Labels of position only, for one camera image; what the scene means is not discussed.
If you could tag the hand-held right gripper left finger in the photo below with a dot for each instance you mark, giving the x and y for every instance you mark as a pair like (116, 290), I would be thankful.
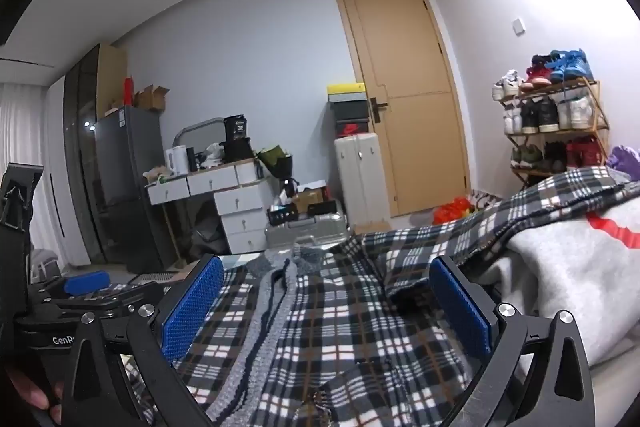
(192, 307)

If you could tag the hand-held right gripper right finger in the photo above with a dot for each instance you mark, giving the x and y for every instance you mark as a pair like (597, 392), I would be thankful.
(460, 307)

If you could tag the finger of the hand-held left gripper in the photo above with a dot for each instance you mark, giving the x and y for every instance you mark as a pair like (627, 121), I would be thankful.
(85, 283)
(22, 187)

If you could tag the black white plaid shirt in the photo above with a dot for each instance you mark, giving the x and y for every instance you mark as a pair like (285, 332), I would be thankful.
(340, 307)

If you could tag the person's left hand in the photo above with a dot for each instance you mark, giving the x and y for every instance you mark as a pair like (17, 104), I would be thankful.
(22, 389)

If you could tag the white slatted heater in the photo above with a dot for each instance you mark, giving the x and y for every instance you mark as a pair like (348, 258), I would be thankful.
(155, 277)

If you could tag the white curtain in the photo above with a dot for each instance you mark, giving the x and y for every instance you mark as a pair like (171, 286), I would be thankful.
(20, 132)

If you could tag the orange plastic bag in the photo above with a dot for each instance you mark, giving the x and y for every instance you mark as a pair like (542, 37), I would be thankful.
(452, 209)

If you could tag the grey fridge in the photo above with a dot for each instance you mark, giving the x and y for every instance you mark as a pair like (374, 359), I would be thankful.
(125, 157)

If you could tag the grey blanket with red stripe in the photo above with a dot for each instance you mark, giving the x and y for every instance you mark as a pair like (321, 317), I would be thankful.
(560, 267)

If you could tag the white desk with drawers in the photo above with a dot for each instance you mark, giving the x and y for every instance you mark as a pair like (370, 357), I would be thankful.
(240, 202)

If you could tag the black crate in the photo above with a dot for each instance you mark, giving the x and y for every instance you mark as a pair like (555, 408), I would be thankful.
(281, 214)

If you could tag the silver suitcase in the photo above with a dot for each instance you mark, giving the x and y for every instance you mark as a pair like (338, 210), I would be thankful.
(305, 232)

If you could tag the red bag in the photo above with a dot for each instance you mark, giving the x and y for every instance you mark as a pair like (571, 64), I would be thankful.
(129, 92)

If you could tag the white kettle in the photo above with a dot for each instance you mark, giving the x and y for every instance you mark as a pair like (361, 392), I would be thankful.
(176, 159)

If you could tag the open cardboard box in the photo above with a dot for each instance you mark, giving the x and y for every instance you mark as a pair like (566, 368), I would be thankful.
(150, 97)

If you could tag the cardboard box with black items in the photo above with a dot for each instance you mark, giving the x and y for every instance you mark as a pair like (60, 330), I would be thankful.
(310, 197)

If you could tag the grey framed mirror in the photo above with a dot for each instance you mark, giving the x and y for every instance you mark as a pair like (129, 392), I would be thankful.
(200, 137)

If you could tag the black paper bag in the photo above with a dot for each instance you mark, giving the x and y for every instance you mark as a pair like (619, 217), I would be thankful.
(235, 132)

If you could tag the black red print shoe box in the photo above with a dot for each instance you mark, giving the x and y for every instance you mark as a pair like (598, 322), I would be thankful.
(352, 129)

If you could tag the wooden shoe rack with shoes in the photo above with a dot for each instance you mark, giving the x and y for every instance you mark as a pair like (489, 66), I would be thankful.
(537, 114)

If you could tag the purple cloth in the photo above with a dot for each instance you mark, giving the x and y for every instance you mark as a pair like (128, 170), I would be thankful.
(625, 159)

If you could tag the wooden door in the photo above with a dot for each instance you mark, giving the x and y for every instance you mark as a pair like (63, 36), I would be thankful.
(400, 57)

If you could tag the white light switch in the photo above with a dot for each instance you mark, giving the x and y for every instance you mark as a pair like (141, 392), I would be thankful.
(518, 26)

